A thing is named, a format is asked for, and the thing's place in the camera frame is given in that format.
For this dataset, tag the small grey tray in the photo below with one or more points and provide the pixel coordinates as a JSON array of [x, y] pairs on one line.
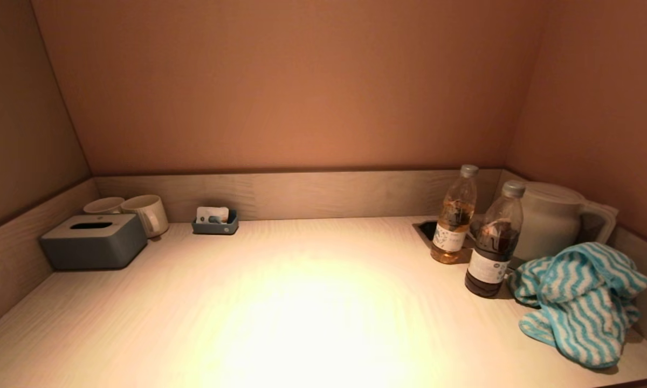
[[214, 228]]

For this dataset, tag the plastic bottle amber drink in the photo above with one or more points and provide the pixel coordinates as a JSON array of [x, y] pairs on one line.
[[453, 237]]

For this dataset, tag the white ceramic mug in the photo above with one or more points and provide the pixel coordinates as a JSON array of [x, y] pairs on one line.
[[145, 213], [102, 205]]

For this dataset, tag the plastic bottle dark drink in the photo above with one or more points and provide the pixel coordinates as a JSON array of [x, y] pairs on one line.
[[490, 264]]

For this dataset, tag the recessed dark socket panel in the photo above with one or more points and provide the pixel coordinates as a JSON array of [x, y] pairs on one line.
[[426, 229]]

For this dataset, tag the grey tissue box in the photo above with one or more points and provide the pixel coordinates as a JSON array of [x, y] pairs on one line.
[[94, 245]]

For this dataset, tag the blue white striped cloth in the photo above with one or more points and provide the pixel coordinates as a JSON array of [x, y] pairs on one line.
[[577, 307]]

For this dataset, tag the white electric kettle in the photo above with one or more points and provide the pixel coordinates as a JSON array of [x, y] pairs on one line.
[[550, 221]]

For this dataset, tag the white sachet packet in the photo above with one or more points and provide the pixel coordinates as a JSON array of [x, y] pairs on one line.
[[210, 212]]

